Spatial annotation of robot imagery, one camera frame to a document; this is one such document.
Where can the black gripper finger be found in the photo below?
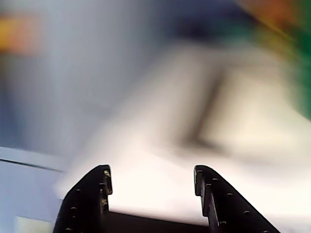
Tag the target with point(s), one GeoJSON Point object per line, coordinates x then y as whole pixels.
{"type": "Point", "coordinates": [230, 206]}
{"type": "Point", "coordinates": [82, 204]}

